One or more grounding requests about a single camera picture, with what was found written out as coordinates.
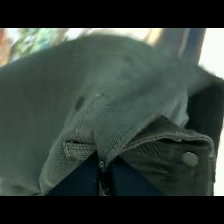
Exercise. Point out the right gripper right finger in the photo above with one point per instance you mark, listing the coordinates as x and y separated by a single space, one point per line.
133 183

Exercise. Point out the grey trousers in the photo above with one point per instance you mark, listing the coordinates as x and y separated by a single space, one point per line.
100 93

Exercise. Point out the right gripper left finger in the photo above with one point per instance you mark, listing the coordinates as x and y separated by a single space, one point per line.
78 181

